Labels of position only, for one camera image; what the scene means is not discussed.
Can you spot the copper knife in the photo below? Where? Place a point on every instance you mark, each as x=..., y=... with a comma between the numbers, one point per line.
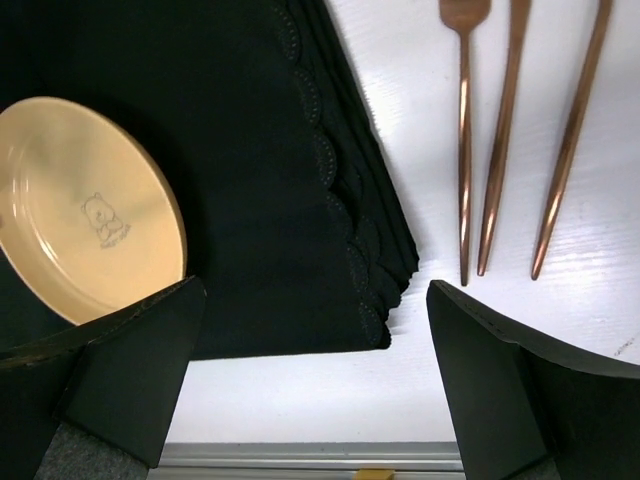
x=519, y=15

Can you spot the beige plate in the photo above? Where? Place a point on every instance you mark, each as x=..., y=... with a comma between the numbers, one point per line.
x=88, y=220

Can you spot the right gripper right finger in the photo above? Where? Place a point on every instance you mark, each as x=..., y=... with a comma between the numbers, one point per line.
x=525, y=405

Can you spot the aluminium table frame rail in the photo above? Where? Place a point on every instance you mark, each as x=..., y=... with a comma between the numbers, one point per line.
x=346, y=460

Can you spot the copper spoon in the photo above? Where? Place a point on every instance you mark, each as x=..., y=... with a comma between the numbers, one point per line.
x=571, y=135

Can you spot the copper fork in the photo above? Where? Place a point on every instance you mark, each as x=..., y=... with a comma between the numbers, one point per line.
x=462, y=17

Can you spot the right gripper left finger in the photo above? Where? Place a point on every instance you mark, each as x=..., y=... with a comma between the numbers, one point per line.
x=96, y=401

